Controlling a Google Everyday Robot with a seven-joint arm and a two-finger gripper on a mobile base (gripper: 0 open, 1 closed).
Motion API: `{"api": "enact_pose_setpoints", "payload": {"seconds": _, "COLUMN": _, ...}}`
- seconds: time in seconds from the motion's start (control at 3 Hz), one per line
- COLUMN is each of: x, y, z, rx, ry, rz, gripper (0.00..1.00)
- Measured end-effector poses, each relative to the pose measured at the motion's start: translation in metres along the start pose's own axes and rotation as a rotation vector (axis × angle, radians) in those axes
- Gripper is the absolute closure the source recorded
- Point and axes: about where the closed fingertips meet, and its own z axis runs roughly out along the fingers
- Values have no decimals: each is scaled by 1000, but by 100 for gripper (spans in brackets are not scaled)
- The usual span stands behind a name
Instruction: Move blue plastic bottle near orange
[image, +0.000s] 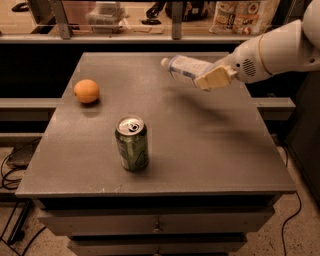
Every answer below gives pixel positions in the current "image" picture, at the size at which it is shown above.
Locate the printed snack bag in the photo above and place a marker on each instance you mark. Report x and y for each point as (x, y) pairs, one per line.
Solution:
(244, 17)

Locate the grey drawer cabinet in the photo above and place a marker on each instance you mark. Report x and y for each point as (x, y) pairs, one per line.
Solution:
(213, 175)

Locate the orange fruit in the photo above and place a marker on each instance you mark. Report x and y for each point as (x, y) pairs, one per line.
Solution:
(86, 91)

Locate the green soda can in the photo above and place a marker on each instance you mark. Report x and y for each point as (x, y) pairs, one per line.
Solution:
(131, 137)

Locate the clear plastic container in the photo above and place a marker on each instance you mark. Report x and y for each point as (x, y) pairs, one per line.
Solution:
(106, 17)

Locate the metal shelf rail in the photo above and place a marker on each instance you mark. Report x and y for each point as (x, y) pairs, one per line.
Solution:
(23, 28)

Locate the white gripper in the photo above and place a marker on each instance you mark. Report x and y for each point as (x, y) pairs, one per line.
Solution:
(244, 64)

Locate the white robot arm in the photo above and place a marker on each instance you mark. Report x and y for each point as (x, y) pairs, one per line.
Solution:
(292, 47)

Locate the black bag on shelf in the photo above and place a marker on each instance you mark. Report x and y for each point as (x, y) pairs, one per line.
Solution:
(191, 10)

